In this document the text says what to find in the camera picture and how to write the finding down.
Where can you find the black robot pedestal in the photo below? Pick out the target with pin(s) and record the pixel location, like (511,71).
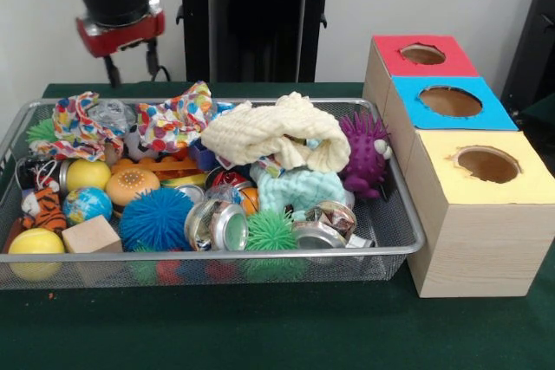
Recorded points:
(260,32)

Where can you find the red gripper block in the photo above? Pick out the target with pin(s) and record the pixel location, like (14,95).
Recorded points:
(121,38)

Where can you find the yellow ball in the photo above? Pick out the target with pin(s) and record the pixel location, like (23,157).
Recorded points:
(34,242)

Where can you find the polka dot cloth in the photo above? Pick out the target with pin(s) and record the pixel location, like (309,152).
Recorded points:
(173,121)

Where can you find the wooden box with three holes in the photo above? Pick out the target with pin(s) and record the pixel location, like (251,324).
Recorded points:
(477,248)

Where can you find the cream knitted cloth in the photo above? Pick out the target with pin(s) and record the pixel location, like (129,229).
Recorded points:
(260,127)

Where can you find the large blue spiky ball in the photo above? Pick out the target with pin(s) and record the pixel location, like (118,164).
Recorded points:
(154,220)

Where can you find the purple spiky toy creature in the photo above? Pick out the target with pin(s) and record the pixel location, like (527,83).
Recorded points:
(362,153)

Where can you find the crushed silver drink can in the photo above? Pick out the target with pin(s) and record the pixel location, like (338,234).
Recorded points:
(323,225)
(221,227)

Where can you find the black upright panel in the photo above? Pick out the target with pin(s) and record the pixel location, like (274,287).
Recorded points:
(533,40)

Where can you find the green spiky rubber ball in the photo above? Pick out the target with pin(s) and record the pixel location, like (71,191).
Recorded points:
(271,231)

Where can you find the dark green tablecloth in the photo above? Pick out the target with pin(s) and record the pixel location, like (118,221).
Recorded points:
(542,116)
(260,331)

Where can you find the mint knitted cloth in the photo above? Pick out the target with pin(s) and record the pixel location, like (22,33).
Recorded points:
(303,190)

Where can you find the small tiger plush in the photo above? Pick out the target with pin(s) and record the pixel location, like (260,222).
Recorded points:
(45,209)

